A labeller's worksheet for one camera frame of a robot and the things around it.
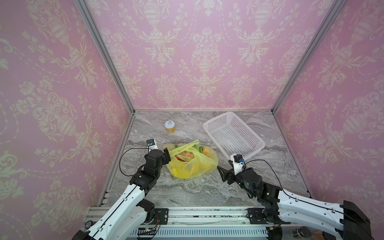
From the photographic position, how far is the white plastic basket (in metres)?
0.99

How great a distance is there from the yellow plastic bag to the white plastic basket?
0.57 ft

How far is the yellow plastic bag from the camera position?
818 millimetres
